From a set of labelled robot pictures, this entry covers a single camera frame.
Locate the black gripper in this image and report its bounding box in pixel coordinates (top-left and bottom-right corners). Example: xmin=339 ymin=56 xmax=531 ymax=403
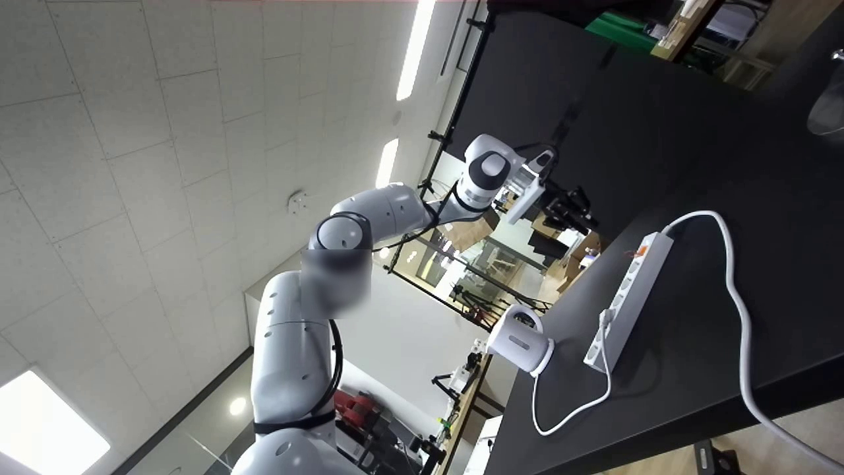
xmin=544 ymin=188 xmax=597 ymax=236

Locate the white power strip cable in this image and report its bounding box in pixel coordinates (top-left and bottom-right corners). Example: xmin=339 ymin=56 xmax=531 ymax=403
xmin=660 ymin=208 xmax=844 ymax=464

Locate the white electric kettle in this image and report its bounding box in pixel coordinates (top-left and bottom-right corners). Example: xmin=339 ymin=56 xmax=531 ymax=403
xmin=487 ymin=304 xmax=553 ymax=378

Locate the red equipment cart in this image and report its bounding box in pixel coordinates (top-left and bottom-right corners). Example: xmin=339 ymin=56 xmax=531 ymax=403
xmin=335 ymin=390 xmax=421 ymax=475

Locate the white power strip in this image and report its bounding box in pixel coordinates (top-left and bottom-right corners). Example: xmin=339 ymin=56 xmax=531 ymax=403
xmin=582 ymin=233 xmax=673 ymax=373

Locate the thin white kettle cable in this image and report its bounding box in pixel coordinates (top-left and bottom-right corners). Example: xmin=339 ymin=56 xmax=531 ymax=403
xmin=527 ymin=311 xmax=616 ymax=438

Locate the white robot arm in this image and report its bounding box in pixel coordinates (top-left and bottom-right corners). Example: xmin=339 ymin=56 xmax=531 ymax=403
xmin=233 ymin=134 xmax=556 ymax=475

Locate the black backdrop panel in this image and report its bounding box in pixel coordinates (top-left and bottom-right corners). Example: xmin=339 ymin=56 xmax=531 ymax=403
xmin=446 ymin=12 xmax=748 ymax=238

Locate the black backdrop frame pole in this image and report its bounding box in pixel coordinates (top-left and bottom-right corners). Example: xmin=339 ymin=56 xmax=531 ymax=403
xmin=395 ymin=0 xmax=490 ymax=228

